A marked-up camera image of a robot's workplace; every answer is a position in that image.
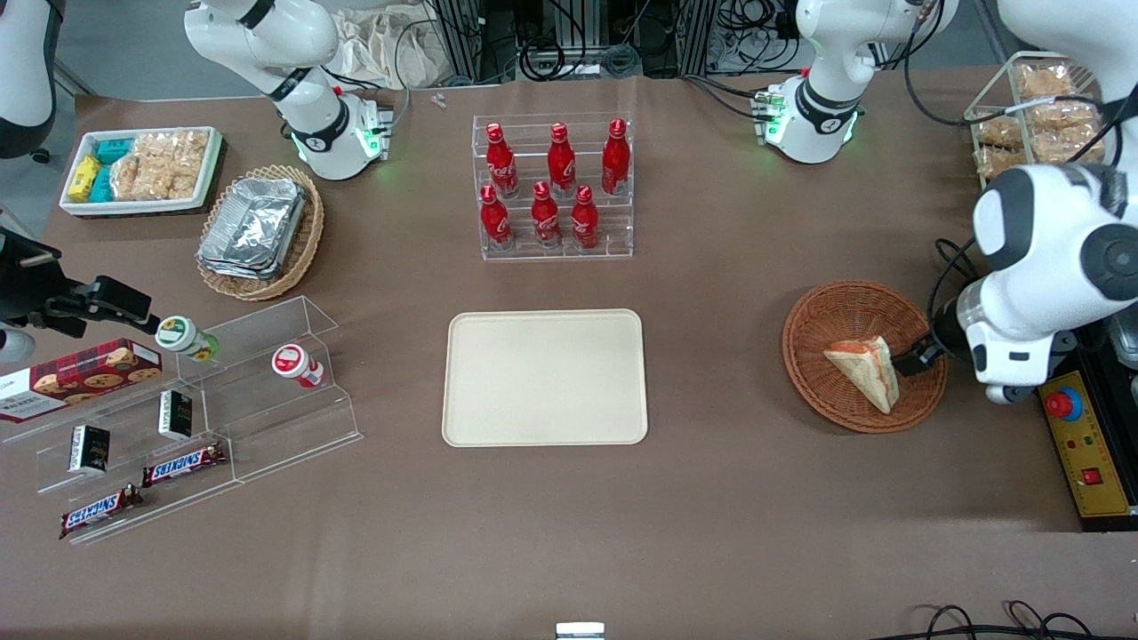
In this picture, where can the brown table cover sheet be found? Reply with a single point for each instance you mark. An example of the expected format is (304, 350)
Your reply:
(711, 533)

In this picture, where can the red tartan cookie box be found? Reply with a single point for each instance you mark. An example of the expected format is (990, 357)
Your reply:
(80, 378)

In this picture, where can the white rectangular snack tray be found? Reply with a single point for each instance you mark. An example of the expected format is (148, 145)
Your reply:
(133, 208)

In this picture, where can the clear bag of rusks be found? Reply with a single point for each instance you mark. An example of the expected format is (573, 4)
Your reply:
(1067, 147)
(1062, 116)
(1045, 82)
(997, 132)
(1000, 160)

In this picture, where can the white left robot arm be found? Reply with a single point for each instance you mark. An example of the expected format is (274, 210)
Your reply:
(1049, 231)

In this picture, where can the stainless steel pan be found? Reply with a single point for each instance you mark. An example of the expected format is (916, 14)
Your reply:
(1125, 342)

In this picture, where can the aluminium frame post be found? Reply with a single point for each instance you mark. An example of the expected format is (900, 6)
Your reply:
(698, 36)
(462, 36)

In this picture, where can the round brown wicker basket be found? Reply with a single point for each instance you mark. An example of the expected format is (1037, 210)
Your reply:
(836, 320)

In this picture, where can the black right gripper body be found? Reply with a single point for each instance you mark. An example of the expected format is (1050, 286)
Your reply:
(22, 293)

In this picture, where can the yellow emergency stop box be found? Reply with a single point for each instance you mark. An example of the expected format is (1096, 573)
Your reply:
(1089, 444)

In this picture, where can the teal snack packet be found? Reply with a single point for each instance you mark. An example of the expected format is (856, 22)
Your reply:
(102, 185)
(114, 149)

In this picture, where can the brown snickers bar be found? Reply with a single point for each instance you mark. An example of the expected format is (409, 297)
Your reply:
(98, 508)
(182, 464)

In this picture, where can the cream plastic bags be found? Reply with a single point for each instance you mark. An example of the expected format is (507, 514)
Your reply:
(382, 44)

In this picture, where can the clear acrylic bottle rack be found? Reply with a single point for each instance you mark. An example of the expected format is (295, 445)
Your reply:
(622, 240)

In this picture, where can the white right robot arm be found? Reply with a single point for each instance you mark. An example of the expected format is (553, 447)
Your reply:
(311, 133)

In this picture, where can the small black carton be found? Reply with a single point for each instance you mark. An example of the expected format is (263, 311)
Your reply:
(175, 415)
(89, 449)

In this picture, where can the aluminium foil tray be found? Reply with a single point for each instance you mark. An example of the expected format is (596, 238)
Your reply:
(240, 272)
(253, 222)

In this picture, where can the red cola bottle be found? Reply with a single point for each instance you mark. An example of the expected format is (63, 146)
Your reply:
(495, 222)
(584, 222)
(615, 160)
(545, 218)
(502, 169)
(561, 164)

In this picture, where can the red capped small bottle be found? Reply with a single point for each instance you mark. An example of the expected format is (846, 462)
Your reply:
(292, 362)

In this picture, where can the green capped small bottle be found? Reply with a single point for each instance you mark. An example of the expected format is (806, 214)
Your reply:
(178, 335)

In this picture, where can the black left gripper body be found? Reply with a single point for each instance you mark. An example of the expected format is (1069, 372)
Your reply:
(949, 328)

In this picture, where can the oval light wicker basket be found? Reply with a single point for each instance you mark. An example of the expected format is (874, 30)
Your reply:
(313, 222)

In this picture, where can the yellow snack packet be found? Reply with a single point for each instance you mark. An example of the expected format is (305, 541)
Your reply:
(84, 178)

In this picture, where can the cream plastic serving tray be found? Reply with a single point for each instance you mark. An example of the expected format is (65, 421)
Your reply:
(533, 382)

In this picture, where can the clear acrylic stepped shelf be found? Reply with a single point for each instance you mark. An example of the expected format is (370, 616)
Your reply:
(133, 444)
(293, 427)

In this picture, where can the triangular sandwich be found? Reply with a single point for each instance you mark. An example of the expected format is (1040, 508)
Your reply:
(867, 373)

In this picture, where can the black equipment stand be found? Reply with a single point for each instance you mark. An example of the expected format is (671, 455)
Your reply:
(1102, 525)

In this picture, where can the clear bag of crackers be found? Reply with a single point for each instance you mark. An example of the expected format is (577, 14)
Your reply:
(182, 151)
(138, 178)

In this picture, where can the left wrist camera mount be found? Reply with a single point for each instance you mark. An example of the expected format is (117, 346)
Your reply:
(1013, 394)

